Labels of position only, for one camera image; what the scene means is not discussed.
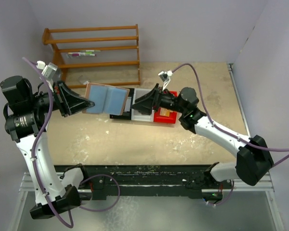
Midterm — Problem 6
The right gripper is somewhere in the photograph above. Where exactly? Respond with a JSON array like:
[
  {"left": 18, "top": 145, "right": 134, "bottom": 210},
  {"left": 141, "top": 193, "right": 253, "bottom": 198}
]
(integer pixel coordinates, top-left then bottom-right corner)
[{"left": 131, "top": 84, "right": 186, "bottom": 116}]

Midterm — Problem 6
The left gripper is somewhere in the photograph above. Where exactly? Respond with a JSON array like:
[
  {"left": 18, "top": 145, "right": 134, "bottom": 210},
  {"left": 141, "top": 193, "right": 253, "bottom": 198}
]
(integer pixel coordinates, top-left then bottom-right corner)
[{"left": 28, "top": 79, "right": 94, "bottom": 116}]

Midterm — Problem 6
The pink leather card holder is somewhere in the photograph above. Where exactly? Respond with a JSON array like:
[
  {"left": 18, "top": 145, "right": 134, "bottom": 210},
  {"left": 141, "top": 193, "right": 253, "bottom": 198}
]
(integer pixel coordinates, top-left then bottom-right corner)
[{"left": 82, "top": 83, "right": 130, "bottom": 116}]

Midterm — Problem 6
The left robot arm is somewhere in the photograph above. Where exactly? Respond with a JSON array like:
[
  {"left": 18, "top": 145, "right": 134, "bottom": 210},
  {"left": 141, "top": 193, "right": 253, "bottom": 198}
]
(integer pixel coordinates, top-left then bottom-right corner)
[{"left": 0, "top": 76, "right": 94, "bottom": 219}]

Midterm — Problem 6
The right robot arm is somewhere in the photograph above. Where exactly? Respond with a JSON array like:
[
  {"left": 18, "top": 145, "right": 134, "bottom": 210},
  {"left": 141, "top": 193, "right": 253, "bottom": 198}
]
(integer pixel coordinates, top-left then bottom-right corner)
[{"left": 132, "top": 85, "right": 274, "bottom": 188}]

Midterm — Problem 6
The gold card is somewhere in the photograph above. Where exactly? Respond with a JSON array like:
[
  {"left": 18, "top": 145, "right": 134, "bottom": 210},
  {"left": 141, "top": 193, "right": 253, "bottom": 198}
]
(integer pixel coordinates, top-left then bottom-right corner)
[{"left": 159, "top": 108, "right": 172, "bottom": 117}]

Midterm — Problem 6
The red plastic bin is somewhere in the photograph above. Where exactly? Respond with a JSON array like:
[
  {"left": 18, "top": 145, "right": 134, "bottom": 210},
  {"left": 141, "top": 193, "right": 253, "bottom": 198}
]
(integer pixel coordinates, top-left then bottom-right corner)
[{"left": 153, "top": 90, "right": 178, "bottom": 125}]

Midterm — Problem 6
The white plastic bin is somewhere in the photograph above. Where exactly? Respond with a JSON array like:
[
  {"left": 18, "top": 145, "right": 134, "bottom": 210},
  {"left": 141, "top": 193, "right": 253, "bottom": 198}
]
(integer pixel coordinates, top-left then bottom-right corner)
[{"left": 131, "top": 88, "right": 154, "bottom": 122}]

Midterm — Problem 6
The black plastic bin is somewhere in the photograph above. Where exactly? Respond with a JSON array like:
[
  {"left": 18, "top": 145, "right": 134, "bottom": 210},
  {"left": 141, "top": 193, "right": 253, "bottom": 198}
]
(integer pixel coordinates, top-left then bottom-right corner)
[{"left": 109, "top": 88, "right": 135, "bottom": 121}]

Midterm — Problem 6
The pink marker pen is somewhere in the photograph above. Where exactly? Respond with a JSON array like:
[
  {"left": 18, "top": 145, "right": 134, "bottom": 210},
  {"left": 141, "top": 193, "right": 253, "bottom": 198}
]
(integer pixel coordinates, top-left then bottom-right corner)
[{"left": 71, "top": 53, "right": 96, "bottom": 57}]

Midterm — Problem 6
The green marker pen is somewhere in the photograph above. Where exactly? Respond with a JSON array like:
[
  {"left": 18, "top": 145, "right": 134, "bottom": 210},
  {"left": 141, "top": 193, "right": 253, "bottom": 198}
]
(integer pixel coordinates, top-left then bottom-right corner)
[{"left": 79, "top": 50, "right": 101, "bottom": 53}]

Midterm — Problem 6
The wooden rack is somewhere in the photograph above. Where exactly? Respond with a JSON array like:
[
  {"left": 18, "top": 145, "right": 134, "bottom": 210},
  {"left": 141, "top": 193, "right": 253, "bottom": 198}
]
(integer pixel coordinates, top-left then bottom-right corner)
[{"left": 42, "top": 24, "right": 141, "bottom": 89}]

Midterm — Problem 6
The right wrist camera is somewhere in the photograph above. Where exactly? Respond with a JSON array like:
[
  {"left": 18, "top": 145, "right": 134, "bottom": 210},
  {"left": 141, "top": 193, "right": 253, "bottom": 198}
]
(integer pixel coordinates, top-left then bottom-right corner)
[{"left": 158, "top": 70, "right": 173, "bottom": 91}]

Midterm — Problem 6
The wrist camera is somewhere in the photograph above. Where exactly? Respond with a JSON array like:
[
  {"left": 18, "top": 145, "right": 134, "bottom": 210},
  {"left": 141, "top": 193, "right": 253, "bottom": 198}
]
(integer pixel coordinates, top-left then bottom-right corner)
[
  {"left": 36, "top": 61, "right": 62, "bottom": 82},
  {"left": 158, "top": 70, "right": 173, "bottom": 91}
]

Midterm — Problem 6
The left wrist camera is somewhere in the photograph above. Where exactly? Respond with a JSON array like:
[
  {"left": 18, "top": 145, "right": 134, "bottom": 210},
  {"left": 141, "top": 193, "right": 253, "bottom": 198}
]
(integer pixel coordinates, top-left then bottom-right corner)
[{"left": 36, "top": 61, "right": 62, "bottom": 82}]

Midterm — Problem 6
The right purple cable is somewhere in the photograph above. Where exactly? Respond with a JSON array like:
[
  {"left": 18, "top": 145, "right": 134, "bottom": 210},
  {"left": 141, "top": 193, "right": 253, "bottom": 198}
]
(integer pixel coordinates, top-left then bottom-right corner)
[{"left": 171, "top": 63, "right": 289, "bottom": 152}]

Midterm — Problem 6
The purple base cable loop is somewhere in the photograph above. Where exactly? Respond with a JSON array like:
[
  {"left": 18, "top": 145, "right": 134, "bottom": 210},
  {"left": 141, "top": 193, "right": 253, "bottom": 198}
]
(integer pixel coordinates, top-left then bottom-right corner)
[{"left": 79, "top": 174, "right": 121, "bottom": 213}]

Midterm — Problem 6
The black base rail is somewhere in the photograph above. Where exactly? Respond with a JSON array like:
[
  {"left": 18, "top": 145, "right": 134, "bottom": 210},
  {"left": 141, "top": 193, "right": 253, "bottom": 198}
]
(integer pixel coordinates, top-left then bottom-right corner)
[{"left": 55, "top": 163, "right": 232, "bottom": 201}]

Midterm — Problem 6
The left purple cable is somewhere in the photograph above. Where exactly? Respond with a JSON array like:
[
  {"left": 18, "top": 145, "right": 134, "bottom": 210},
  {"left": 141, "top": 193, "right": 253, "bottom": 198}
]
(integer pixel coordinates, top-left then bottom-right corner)
[{"left": 22, "top": 57, "right": 74, "bottom": 229}]

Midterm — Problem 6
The aluminium table edge rail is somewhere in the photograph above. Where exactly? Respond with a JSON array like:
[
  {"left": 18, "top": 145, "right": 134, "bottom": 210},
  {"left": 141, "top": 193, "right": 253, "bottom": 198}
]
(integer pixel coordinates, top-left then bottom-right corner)
[{"left": 227, "top": 64, "right": 286, "bottom": 231}]

